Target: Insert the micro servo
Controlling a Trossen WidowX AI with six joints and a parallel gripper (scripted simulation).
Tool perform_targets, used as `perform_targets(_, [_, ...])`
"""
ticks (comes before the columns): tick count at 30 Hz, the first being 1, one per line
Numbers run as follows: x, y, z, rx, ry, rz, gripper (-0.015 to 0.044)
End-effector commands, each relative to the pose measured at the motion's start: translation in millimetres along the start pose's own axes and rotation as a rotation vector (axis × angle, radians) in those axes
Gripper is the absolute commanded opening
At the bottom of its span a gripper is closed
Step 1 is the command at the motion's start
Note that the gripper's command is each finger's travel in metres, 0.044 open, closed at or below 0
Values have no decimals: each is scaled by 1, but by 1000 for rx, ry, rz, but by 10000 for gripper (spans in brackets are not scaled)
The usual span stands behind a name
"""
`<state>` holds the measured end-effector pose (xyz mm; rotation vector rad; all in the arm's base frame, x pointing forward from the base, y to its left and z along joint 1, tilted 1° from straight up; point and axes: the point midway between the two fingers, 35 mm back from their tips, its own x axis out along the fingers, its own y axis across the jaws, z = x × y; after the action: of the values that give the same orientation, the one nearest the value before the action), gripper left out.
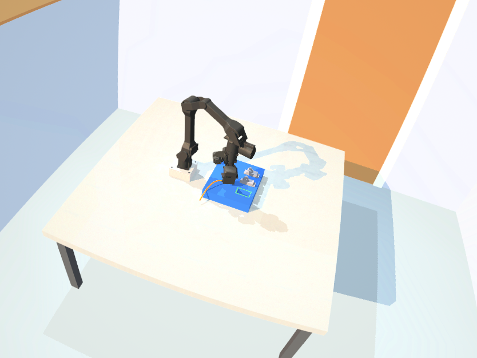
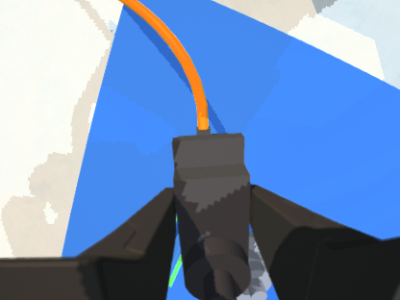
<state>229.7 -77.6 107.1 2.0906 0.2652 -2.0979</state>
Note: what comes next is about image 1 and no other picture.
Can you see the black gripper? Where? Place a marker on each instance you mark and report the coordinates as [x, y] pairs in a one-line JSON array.
[[229, 168]]

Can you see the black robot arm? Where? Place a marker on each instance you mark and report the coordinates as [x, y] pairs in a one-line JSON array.
[[232, 128]]

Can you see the blue flat deck panel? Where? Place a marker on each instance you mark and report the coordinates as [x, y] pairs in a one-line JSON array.
[[240, 195]]

